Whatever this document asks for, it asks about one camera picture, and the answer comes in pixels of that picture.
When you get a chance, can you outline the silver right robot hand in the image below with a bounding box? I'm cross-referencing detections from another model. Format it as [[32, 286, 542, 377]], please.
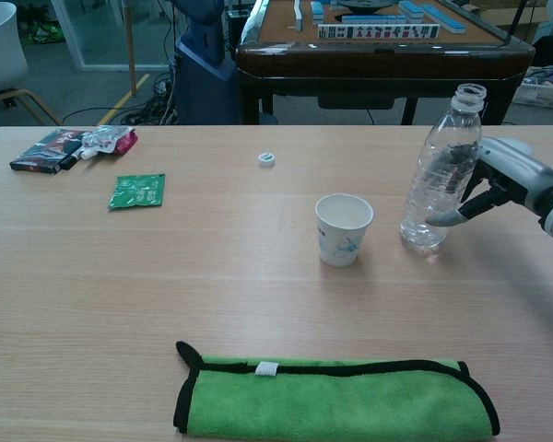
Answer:
[[426, 136, 553, 227]]

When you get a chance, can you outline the transparent plastic water bottle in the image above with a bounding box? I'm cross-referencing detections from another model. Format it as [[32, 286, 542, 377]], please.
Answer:
[[399, 82, 488, 253]]

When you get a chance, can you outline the white paper cup blue print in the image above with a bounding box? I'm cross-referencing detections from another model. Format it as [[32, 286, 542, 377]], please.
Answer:
[[314, 193, 375, 268]]

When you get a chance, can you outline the white plastic crate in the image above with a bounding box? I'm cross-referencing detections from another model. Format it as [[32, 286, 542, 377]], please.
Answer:
[[511, 66, 553, 111]]

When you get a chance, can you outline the black tripod stand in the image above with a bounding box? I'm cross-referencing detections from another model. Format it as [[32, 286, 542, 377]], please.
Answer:
[[504, 0, 529, 47]]

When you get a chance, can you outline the dark wood mahjong table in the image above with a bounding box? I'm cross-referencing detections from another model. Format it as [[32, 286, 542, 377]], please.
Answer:
[[234, 0, 536, 126]]

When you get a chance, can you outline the face-up mahjong tile row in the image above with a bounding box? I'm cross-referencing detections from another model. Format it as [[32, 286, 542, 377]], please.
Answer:
[[317, 23, 441, 41]]

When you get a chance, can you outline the dark mahjong table centre dome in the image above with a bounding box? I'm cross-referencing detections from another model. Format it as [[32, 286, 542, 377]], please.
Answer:
[[338, 0, 395, 13]]

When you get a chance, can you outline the green microfiber cloth black trim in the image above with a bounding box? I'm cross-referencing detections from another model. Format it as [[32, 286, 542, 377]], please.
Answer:
[[172, 340, 501, 436]]

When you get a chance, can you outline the blue machine base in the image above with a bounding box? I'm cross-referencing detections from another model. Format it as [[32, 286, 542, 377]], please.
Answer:
[[172, 0, 243, 125]]

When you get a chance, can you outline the green foil sachet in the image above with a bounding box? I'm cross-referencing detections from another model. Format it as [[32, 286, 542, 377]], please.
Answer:
[[107, 173, 166, 212]]

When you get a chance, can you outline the red snack packet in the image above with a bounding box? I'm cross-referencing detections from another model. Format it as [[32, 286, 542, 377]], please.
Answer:
[[112, 128, 139, 157]]

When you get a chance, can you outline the wooden pole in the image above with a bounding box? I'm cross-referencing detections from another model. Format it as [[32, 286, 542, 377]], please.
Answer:
[[123, 0, 138, 98]]

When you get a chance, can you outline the red and clear pouch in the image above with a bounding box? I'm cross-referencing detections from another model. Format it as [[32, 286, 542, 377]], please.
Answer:
[[79, 124, 133, 160]]

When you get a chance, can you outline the black marker pen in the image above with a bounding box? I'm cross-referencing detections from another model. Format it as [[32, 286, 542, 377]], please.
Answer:
[[59, 147, 85, 170]]

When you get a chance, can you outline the dark printed flat box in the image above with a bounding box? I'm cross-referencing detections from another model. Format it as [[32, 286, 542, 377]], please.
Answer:
[[8, 129, 85, 175]]

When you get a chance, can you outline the green plastic bag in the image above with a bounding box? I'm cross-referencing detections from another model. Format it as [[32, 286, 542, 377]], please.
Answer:
[[25, 20, 65, 45]]

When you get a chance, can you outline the black floor cable tangle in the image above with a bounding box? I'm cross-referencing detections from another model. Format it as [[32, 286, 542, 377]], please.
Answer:
[[62, 68, 182, 126]]

